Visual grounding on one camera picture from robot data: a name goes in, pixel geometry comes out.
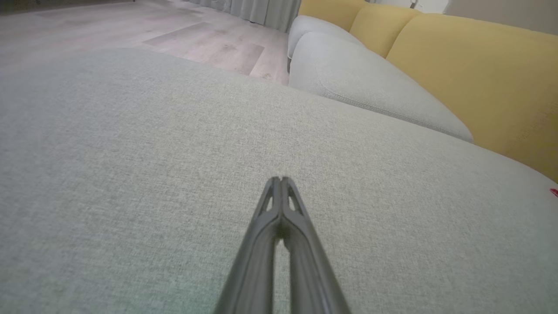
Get small grey sofa cushion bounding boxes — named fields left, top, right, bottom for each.
left=286, top=15, right=365, bottom=60

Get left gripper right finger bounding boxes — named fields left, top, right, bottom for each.
left=281, top=176, right=352, bottom=314

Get grey sofa seat cushion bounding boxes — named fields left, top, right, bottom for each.
left=288, top=31, right=475, bottom=144

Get yellow sofa back cushion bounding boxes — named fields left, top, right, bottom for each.
left=298, top=0, right=369, bottom=32
left=348, top=3, right=424, bottom=59

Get grey curtain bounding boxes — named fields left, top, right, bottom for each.
left=183, top=0, right=303, bottom=34

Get large grey sofa seat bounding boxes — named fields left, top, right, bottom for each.
left=0, top=47, right=558, bottom=314

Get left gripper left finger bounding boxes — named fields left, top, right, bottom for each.
left=213, top=176, right=282, bottom=314

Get large yellow sofa backrest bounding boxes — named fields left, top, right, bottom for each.
left=385, top=13, right=558, bottom=183

